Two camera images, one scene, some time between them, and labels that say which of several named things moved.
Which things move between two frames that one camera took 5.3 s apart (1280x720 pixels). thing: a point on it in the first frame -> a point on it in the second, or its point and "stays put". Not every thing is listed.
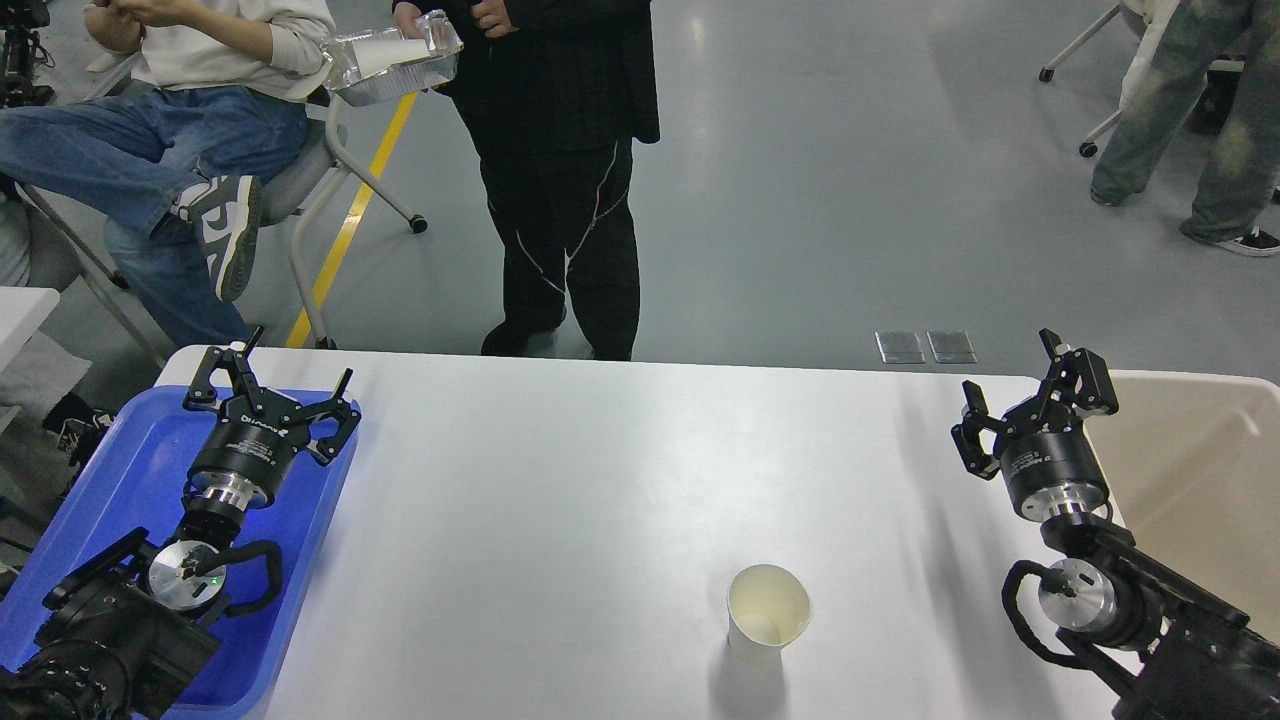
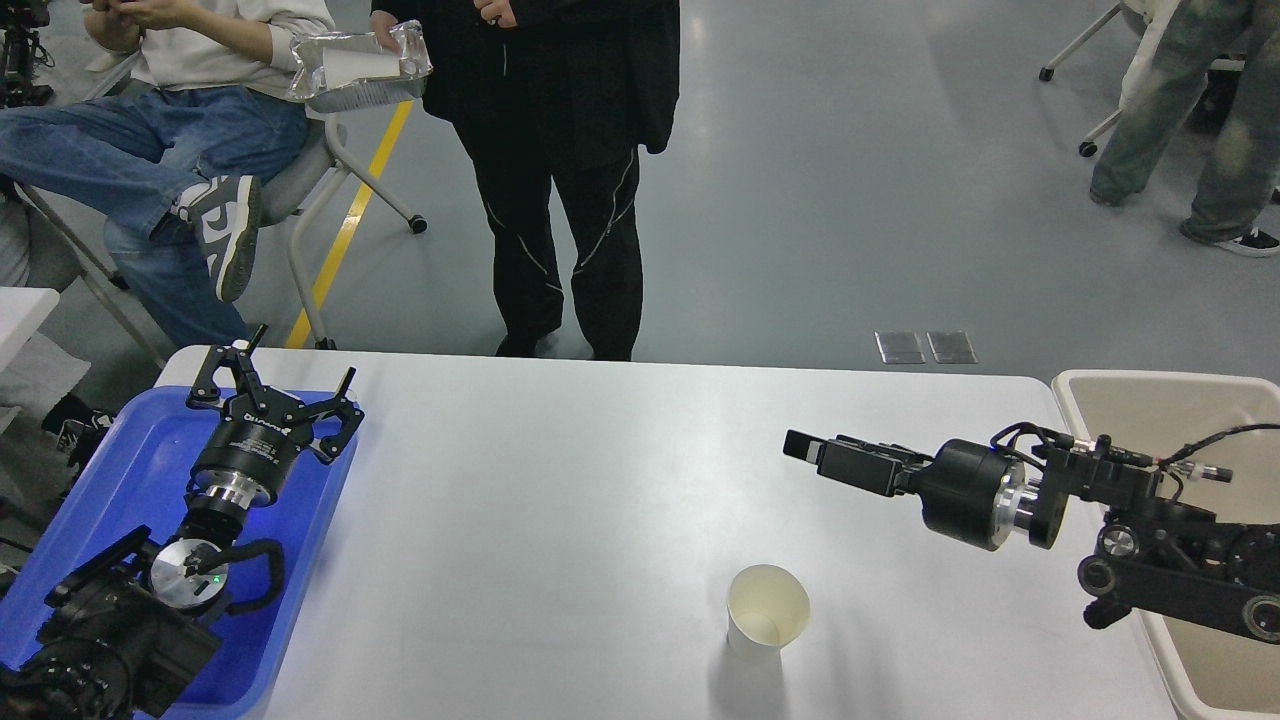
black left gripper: (247, 459) stays put
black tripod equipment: (19, 45) stays put
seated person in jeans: (171, 165) stays put
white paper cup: (373, 55) -> (341, 65)
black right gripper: (1049, 464) -> (971, 493)
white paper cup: (767, 607) stays put
